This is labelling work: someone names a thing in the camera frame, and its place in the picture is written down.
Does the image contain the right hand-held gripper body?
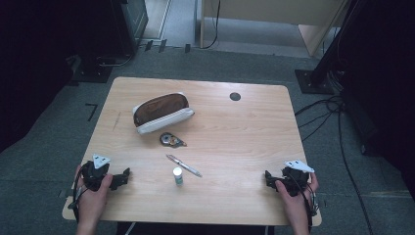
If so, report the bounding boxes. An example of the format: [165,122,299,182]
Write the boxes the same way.
[277,160,316,197]

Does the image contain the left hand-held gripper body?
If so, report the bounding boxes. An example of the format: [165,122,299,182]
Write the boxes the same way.
[81,153,114,192]

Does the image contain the white green glue stick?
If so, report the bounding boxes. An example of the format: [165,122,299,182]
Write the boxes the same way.
[172,166,184,187]

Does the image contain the silver pen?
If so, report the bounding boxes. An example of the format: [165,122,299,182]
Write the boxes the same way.
[165,154,204,178]

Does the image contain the white pencil case brown lining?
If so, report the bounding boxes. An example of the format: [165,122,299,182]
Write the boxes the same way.
[131,92,196,135]

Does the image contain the person's right hand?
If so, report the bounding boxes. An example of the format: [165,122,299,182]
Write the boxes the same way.
[275,172,320,226]

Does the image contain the person's left hand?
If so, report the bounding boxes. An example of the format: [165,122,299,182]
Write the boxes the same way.
[75,164,114,225]

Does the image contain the grey correction tape dispenser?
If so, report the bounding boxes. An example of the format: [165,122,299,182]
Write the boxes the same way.
[159,131,188,149]

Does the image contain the black square stand base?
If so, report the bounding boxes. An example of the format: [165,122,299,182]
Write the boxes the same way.
[295,69,337,96]

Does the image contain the black flat stand base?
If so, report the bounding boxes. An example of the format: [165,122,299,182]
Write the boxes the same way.
[71,54,115,84]

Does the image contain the dark curtain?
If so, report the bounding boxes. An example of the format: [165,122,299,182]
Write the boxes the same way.
[0,0,114,155]
[339,0,415,200]

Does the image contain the black cabinet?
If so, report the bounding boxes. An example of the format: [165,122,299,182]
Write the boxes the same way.
[110,0,150,57]

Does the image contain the beige wooden furniture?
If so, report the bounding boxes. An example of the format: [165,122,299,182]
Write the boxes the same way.
[199,0,348,59]

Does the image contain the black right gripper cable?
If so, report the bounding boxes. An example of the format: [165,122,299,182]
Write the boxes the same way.
[288,172,321,229]

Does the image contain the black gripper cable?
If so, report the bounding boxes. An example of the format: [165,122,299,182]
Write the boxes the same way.
[67,161,93,223]
[288,172,321,229]

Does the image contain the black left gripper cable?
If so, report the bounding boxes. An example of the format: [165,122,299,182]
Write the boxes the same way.
[67,161,93,223]

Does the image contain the black floor cables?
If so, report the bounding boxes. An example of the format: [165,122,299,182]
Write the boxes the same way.
[294,93,376,235]

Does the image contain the black slanted stand post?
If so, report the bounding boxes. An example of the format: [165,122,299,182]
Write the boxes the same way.
[309,0,361,86]

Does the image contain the black hanging cable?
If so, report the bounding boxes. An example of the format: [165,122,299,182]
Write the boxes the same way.
[201,0,222,50]

